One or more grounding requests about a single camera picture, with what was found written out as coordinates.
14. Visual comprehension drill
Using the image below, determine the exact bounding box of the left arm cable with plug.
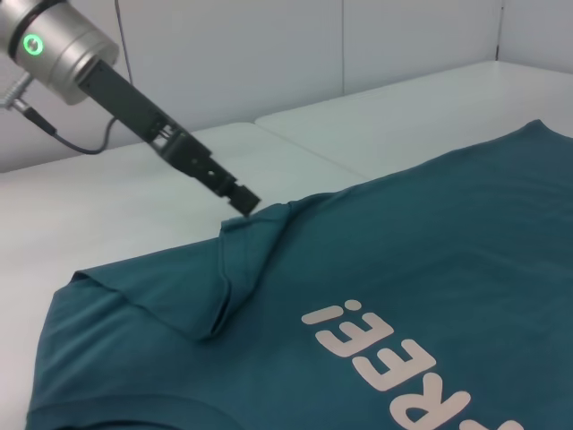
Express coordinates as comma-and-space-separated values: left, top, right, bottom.
0, 73, 118, 155

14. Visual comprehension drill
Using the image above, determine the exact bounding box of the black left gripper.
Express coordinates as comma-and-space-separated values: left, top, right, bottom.
78, 59, 215, 181

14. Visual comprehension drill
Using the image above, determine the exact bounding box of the teal shirt with FREE print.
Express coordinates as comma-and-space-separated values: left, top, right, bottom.
24, 118, 573, 430

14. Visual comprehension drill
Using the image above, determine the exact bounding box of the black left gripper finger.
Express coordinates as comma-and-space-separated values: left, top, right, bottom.
195, 158, 262, 219

